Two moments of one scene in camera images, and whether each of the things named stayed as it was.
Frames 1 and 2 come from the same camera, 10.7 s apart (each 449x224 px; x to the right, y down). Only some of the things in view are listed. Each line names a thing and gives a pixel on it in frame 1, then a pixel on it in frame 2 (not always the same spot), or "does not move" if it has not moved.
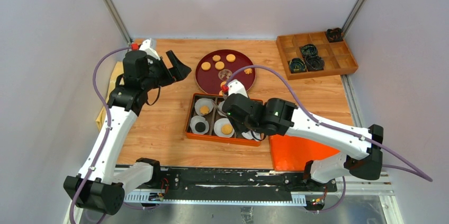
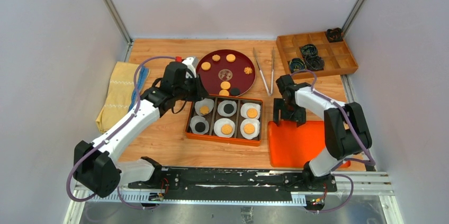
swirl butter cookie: x=204 y=109 does not move
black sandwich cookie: x=200 y=126 does not move
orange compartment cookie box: x=208 y=122 does not move
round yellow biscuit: x=226 y=129 does not move
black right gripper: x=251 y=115 to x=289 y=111
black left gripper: x=177 y=72 to x=200 y=91
